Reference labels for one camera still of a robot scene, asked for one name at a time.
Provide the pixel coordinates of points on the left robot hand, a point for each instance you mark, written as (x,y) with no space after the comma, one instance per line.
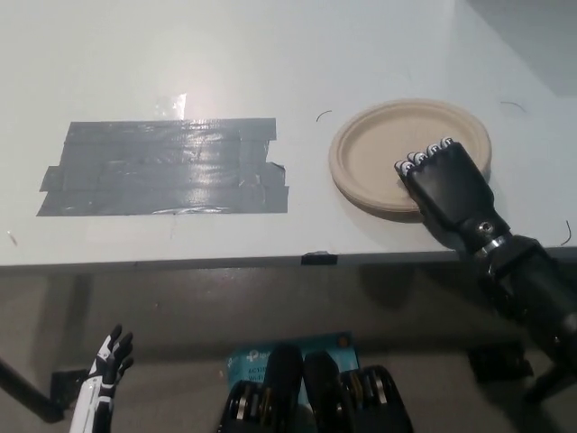
(108,358)

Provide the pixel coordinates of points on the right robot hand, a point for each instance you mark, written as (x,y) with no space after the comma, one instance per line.
(451,189)

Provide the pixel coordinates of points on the beige paper plate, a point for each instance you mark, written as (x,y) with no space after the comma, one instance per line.
(374,158)

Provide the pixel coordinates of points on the black table leg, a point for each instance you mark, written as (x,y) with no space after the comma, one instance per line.
(22,388)

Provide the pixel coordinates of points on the teal cardboard box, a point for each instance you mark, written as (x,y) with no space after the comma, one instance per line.
(250,361)

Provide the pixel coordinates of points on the small black tape strip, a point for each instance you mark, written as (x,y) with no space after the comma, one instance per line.
(319,258)

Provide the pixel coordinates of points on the grey duct tape patch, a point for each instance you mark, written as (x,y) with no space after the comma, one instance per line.
(167,180)

